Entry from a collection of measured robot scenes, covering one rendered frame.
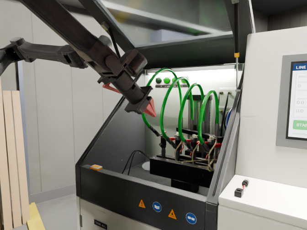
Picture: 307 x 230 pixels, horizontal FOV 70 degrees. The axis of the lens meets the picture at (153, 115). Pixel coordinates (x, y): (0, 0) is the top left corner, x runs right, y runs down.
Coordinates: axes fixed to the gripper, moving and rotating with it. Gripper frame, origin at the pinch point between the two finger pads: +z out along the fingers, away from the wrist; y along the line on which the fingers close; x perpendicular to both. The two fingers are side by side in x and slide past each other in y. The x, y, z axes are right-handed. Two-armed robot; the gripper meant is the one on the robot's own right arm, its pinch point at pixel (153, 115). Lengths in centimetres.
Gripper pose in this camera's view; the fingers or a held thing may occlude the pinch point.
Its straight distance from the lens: 75.8
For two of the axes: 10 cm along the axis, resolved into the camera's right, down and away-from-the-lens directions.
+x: -7.0, -0.2, 7.2
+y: 4.5, -7.9, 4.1
